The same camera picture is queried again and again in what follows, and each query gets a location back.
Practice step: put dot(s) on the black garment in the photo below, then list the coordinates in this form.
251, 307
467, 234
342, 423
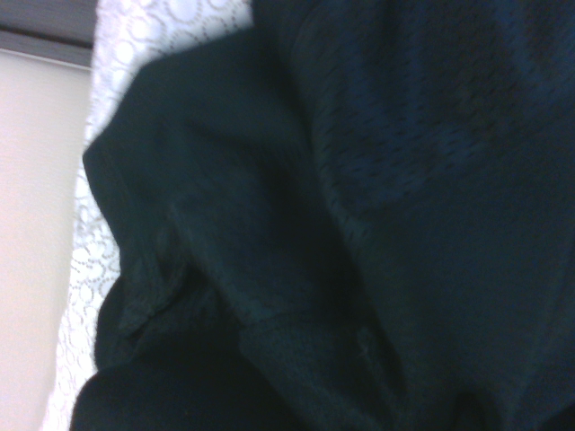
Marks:
359, 224

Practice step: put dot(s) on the bed with white patterned cover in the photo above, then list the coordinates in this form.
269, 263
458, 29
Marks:
112, 67

